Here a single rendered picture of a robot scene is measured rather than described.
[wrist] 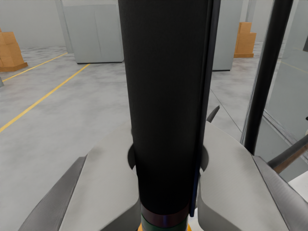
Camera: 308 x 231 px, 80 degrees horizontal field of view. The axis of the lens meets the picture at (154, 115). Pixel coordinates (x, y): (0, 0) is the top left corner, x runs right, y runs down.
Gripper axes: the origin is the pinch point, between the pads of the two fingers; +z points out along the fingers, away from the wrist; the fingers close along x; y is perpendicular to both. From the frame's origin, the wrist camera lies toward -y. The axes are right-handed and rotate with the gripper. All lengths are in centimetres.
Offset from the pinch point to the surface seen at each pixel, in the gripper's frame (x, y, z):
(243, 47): 320, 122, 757
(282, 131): 70, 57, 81
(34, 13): -739, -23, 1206
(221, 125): 97, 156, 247
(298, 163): 70, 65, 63
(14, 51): -518, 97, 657
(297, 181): 33, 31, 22
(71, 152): -124, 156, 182
